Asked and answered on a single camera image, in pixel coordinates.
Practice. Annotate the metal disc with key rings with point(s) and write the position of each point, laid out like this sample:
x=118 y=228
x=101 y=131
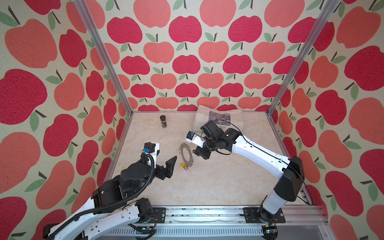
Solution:
x=186 y=154

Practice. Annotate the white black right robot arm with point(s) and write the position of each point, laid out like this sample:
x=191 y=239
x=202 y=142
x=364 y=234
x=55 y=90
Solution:
x=288 y=171

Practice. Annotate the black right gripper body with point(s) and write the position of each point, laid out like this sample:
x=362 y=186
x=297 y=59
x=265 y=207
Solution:
x=203 y=151

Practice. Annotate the aluminium frame post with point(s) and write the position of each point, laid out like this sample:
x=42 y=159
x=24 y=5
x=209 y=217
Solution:
x=319 y=24
x=90 y=24

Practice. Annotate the right rear aluminium frame post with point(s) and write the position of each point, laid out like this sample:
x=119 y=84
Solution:
x=319 y=24

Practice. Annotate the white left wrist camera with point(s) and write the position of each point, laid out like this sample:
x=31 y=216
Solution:
x=153 y=149

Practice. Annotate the front aluminium rail base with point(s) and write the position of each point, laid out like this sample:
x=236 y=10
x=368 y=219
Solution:
x=293 y=222

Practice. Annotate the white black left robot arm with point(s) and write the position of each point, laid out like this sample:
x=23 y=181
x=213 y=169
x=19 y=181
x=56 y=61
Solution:
x=115 y=204

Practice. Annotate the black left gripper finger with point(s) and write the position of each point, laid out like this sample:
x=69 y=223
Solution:
x=170 y=165
x=144 y=158

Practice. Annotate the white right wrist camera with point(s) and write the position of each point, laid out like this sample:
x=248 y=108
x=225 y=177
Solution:
x=195 y=139

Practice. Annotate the cream Monet canvas bag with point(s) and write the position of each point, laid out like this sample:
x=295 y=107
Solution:
x=223 y=119

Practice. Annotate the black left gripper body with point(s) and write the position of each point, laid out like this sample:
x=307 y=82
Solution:
x=159 y=172

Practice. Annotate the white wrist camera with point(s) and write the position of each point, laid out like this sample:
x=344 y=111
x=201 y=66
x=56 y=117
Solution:
x=153 y=149
x=195 y=139

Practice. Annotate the small dark spice jar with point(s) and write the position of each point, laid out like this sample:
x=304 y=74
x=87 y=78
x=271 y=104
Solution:
x=163 y=121

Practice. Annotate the left rear aluminium frame post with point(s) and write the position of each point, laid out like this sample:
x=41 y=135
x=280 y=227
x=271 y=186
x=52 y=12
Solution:
x=90 y=24

